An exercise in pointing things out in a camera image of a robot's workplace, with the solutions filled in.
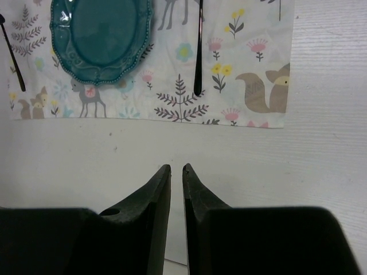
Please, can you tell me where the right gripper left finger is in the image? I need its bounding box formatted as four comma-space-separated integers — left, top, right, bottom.
83, 164, 171, 274

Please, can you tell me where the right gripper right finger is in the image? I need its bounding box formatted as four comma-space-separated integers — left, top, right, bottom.
182, 163, 230, 274

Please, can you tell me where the black spoon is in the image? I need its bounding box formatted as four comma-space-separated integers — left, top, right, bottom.
194, 0, 204, 96

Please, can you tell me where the patterned cloth placemat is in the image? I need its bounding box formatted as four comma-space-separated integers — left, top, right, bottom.
1, 1, 295, 128

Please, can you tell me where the teal ceramic plate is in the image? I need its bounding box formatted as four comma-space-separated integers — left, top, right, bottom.
49, 0, 154, 86

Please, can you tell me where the black fork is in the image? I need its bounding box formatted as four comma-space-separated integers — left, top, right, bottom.
0, 14, 26, 92

